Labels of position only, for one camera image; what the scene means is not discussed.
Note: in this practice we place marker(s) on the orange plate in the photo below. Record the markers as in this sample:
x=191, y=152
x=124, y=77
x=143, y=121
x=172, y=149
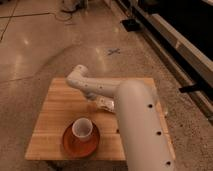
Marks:
x=76, y=148

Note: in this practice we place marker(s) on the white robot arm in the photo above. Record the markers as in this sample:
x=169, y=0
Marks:
x=144, y=142

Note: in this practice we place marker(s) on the black floor mat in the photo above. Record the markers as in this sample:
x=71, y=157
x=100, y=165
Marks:
x=130, y=25

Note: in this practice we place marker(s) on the wooden table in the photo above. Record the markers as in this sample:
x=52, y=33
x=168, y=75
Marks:
x=63, y=105

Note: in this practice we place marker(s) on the white cup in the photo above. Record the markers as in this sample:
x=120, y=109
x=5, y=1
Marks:
x=82, y=129

